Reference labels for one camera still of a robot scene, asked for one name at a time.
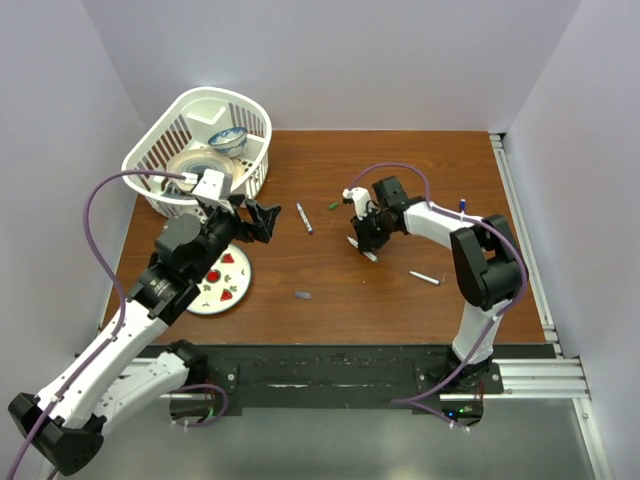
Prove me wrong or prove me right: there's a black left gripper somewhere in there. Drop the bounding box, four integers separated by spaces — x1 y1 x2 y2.
190 194 280 281

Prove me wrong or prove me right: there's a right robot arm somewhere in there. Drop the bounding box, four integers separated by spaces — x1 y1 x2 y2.
342 176 528 404

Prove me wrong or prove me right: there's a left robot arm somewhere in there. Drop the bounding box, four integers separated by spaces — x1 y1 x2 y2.
8 195 281 476

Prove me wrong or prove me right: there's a white purple pen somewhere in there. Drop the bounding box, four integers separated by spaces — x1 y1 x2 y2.
296 202 314 235

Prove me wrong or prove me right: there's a grey pen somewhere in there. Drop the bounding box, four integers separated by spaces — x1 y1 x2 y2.
408 270 441 285

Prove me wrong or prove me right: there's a blue white ceramic bowl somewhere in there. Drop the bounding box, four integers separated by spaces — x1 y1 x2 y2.
208 126 248 158

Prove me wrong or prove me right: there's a beige blue ceramic plate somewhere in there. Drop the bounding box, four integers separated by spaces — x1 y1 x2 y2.
164 148 236 199

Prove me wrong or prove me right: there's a strawberry pattern plate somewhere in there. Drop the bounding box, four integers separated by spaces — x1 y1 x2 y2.
187 245 252 316

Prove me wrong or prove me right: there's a white plastic dish basket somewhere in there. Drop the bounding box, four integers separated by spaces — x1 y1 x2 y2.
121 87 272 218

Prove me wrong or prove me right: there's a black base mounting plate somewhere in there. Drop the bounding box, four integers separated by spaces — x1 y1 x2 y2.
187 344 555 421

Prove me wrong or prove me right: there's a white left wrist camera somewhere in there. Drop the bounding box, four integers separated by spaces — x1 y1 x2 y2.
191 169 233 203

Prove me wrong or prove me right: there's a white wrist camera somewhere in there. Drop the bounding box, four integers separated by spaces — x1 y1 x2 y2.
191 169 233 203
342 187 371 220

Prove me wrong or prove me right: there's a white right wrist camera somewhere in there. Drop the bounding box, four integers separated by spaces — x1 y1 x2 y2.
342 187 371 220

